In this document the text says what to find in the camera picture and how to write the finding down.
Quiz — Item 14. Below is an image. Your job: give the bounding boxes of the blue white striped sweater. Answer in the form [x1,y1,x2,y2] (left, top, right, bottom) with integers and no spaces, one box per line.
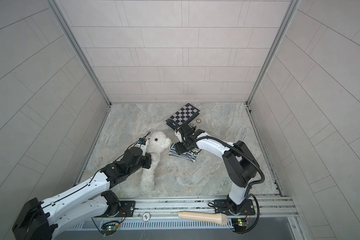
[168,144,201,163]

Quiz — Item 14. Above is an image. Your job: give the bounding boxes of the white teddy bear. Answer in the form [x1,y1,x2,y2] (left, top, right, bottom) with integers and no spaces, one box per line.
[141,132,171,192]

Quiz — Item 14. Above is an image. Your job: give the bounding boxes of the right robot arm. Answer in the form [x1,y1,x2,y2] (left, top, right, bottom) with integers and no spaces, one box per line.
[168,120,265,215]

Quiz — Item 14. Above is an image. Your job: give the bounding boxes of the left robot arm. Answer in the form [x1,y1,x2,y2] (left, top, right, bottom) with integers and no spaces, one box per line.
[12,147,153,240]

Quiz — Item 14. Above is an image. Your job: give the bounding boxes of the black folded chess board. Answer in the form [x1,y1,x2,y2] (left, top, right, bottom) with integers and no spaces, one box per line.
[166,103,200,130]

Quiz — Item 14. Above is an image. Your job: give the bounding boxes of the white round knob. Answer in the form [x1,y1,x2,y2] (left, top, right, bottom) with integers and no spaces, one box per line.
[142,212,151,222]

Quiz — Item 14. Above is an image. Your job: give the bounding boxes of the left green circuit board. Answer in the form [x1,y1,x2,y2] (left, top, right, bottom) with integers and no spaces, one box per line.
[101,221,121,236]

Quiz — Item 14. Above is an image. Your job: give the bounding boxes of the green circuit board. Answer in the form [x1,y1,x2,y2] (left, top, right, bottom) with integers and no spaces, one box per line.
[231,219,249,234]
[101,221,121,236]

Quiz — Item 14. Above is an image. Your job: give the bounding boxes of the right green circuit board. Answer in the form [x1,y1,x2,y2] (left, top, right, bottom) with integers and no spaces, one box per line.
[231,219,249,234]

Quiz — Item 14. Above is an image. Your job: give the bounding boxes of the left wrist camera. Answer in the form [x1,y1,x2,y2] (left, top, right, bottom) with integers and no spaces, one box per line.
[136,138,148,156]

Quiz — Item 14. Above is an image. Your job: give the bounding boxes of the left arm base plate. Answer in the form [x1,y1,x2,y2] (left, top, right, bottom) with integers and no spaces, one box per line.
[105,201,136,218]

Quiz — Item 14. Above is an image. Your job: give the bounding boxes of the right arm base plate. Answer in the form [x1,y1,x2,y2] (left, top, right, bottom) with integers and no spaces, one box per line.
[208,198,256,216]

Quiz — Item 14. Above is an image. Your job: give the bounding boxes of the beige handle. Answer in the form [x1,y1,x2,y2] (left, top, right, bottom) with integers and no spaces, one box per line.
[178,212,228,226]

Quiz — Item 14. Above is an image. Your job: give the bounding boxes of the aluminium mounting rail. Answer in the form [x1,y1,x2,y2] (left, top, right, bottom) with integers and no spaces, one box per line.
[121,195,299,220]

